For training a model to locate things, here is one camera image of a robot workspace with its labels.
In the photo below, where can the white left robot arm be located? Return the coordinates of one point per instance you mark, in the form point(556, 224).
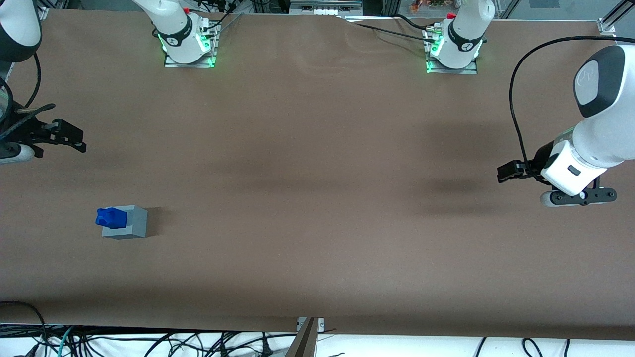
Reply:
point(605, 124)

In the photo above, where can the metal table edge bracket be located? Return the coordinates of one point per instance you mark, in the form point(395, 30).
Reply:
point(321, 325)

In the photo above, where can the aluminium profile post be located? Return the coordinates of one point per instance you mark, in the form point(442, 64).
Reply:
point(303, 342)

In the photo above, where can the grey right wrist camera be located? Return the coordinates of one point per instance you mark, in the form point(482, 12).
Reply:
point(12, 153)

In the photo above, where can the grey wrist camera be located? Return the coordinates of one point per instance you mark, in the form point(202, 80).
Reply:
point(12, 153)
point(580, 197)

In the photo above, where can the gray square base block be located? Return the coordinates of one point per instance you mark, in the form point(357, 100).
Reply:
point(135, 223)

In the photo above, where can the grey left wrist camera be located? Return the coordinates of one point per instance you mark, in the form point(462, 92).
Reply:
point(580, 197)

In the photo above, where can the brown table cover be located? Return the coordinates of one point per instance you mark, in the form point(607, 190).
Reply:
point(317, 198)

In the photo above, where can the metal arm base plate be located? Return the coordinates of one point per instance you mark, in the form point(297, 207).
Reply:
point(211, 49)
point(471, 69)

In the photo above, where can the white power strip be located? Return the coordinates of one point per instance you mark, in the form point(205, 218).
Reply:
point(325, 7)

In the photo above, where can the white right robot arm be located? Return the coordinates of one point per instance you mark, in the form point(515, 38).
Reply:
point(20, 25)

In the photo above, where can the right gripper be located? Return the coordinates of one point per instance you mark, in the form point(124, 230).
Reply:
point(29, 134)

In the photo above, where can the blue plastic part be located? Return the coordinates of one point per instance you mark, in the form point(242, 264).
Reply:
point(110, 217)

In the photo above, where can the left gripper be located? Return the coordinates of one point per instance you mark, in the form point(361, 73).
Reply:
point(540, 157)

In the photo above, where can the aluminium frame corner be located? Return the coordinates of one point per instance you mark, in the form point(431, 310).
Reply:
point(612, 20)

